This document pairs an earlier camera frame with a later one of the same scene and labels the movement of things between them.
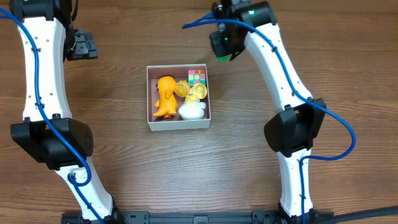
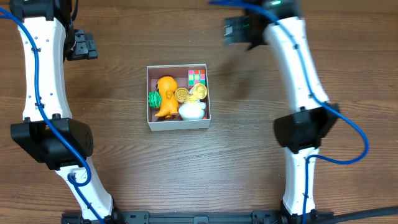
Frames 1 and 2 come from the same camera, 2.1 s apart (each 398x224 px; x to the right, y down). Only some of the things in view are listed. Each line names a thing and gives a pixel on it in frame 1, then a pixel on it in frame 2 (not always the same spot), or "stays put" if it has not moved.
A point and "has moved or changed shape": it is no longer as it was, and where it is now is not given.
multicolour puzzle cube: (196, 76) stays put
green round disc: (222, 60) → (154, 99)
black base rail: (200, 217) stays put
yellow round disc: (182, 88) has moved or changed shape
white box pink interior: (178, 72) stays put
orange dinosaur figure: (167, 101) stays put
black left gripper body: (83, 46) stays put
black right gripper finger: (234, 55) → (252, 45)
